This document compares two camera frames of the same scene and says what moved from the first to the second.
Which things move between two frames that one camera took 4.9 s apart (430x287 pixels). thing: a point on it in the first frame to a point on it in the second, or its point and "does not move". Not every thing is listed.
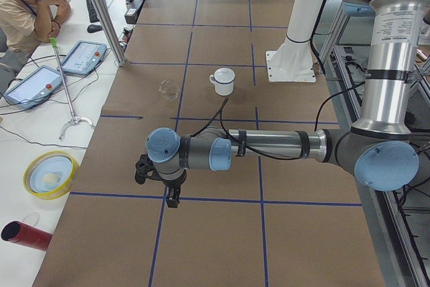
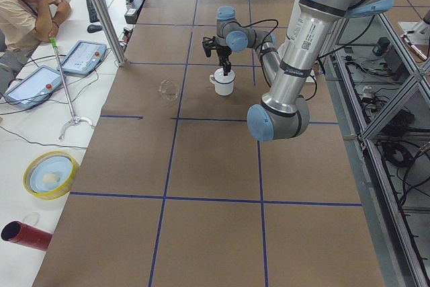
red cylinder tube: (22, 233) does not move
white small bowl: (224, 75) does not move
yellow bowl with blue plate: (50, 175) does not move
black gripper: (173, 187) to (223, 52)
